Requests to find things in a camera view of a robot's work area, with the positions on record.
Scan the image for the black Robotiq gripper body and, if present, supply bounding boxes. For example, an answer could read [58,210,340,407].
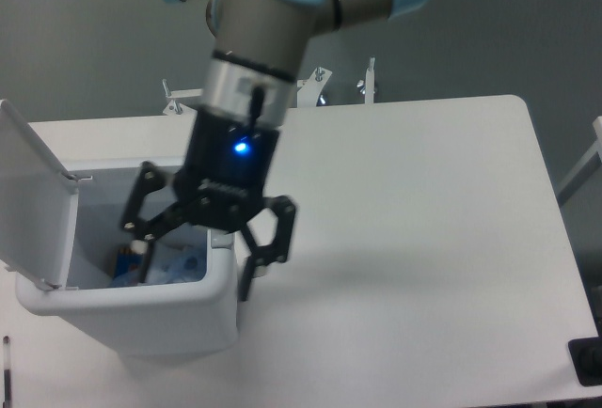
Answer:
[173,86,279,232]

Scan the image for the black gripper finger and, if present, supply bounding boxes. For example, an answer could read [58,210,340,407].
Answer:
[238,196,297,301]
[120,161,195,284]

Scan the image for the clear crushed plastic water bottle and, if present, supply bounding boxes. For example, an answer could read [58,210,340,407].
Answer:
[109,245,207,288]

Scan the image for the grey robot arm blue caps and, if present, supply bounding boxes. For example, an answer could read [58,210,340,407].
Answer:
[119,0,427,300]

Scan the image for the white trash can open lid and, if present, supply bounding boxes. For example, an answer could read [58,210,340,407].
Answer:
[1,101,238,355]

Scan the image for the blue orange snack packet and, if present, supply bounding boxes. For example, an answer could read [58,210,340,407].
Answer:
[114,247,142,278]

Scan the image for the slotted strip at left edge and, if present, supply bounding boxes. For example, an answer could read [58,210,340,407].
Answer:
[3,336,12,407]

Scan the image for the black device at table corner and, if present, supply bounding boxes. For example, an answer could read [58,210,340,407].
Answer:
[568,337,601,387]

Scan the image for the white left pedestal bracket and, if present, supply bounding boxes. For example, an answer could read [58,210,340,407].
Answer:
[162,79,203,116]

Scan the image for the white pedestal bracket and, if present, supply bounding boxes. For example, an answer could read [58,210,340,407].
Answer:
[296,67,333,108]
[162,79,203,116]
[356,56,377,104]

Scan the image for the white middle pedestal bracket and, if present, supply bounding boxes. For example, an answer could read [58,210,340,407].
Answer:
[296,67,333,108]

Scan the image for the white right pedestal bracket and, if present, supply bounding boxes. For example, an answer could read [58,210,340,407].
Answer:
[356,56,377,104]

